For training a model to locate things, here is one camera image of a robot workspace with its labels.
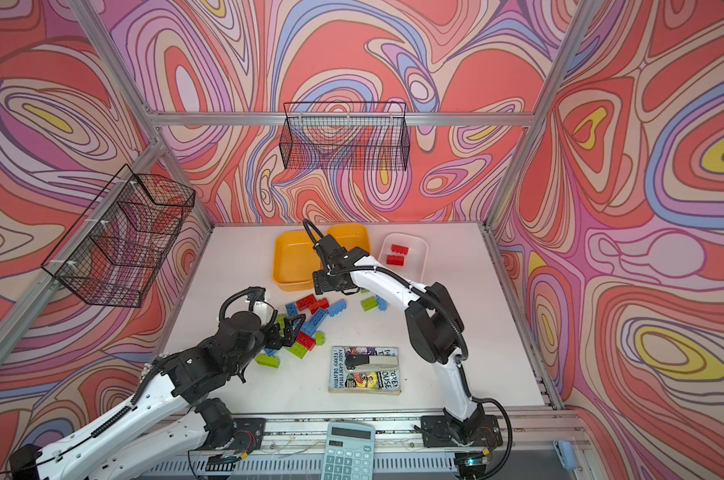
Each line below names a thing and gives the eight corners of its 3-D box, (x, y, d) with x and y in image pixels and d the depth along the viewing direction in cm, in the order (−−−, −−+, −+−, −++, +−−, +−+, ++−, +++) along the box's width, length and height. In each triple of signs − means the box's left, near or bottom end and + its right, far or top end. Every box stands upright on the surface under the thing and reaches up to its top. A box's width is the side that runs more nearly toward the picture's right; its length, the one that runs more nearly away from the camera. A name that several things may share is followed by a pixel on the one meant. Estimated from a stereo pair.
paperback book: (328, 395, 81) (327, 392, 79) (332, 349, 89) (331, 346, 87) (400, 395, 81) (401, 392, 79) (397, 349, 89) (398, 346, 87)
